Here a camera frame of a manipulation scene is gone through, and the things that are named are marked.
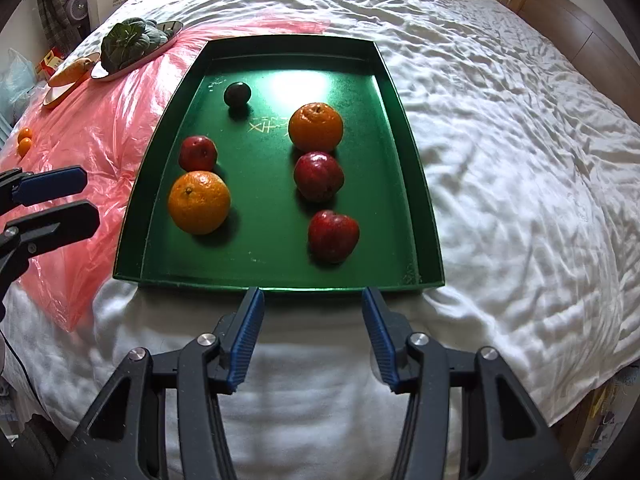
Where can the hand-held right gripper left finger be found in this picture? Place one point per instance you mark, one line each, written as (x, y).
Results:
(245, 340)

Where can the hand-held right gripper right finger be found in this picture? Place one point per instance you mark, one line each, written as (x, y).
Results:
(380, 340)

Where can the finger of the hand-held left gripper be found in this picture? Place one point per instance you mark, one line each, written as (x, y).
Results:
(47, 185)
(60, 227)

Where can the green rectangular tray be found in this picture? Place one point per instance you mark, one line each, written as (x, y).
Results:
(270, 230)

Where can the red plum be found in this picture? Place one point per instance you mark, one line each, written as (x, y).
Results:
(332, 236)
(198, 154)
(318, 176)

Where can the dark purple plum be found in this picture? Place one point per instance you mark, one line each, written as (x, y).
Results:
(237, 94)

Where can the small orange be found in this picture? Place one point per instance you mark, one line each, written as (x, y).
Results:
(25, 147)
(25, 133)

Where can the pink plastic sheet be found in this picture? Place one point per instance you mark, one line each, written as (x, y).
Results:
(100, 130)

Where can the orange-rimmed white plate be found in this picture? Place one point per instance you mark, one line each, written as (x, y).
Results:
(57, 95)

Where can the light blue plastic bag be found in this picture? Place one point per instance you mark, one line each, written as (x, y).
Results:
(15, 80)

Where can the carrot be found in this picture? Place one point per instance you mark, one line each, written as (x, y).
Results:
(70, 73)

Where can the green leafy vegetable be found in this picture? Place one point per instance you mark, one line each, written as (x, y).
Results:
(130, 42)

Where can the purple fan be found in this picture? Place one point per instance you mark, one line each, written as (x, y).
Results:
(77, 10)

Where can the plaid scarf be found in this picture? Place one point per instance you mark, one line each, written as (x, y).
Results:
(55, 5)

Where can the white plate with dark rim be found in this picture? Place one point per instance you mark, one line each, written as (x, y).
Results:
(165, 35)

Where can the white paper bag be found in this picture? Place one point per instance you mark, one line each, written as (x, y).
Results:
(112, 2)

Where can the white quilt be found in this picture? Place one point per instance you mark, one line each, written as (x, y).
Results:
(500, 160)

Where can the wooden headboard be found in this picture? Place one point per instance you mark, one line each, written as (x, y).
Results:
(575, 30)

